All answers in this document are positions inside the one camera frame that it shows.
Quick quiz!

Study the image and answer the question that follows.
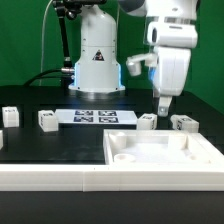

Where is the black camera stand pole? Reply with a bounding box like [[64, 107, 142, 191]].
[[52, 0, 107, 68]]

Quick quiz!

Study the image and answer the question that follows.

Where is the white marker sheet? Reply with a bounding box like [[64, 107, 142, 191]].
[[55, 109, 137, 125]]

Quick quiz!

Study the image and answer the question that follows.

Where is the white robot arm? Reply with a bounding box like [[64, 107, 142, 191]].
[[70, 0, 200, 117]]

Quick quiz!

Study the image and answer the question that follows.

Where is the white U-shaped obstacle fence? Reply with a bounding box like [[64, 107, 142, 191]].
[[0, 132, 224, 193]]

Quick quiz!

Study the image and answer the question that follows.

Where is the white thin cable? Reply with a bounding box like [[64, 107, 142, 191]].
[[39, 0, 54, 86]]

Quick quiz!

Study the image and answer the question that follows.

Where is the black cable bundle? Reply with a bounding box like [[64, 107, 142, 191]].
[[23, 67, 75, 87]]

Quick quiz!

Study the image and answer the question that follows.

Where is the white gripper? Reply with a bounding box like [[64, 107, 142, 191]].
[[147, 18, 198, 117]]

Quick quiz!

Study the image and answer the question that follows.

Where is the white square tabletop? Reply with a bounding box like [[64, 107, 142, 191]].
[[103, 129, 224, 165]]

